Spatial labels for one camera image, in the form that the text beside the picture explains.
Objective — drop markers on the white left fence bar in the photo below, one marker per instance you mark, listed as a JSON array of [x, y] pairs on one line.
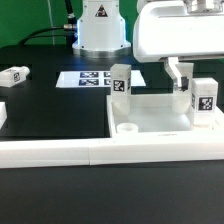
[[3, 114]]

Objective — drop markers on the white sheet with tag markers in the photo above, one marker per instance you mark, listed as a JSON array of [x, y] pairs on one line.
[[83, 79]]

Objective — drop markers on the white front fence bar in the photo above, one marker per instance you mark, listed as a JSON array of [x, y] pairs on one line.
[[19, 154]]

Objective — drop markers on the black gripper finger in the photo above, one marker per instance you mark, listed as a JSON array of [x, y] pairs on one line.
[[180, 82]]

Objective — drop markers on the white square tabletop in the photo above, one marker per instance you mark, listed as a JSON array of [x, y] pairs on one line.
[[152, 115]]

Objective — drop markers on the white fence bar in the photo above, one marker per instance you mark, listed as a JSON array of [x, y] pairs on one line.
[[3, 114], [19, 154]]

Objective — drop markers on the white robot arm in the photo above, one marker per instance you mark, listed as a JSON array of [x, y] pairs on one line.
[[175, 30]]

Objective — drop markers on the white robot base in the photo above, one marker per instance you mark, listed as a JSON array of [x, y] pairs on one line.
[[101, 30]]

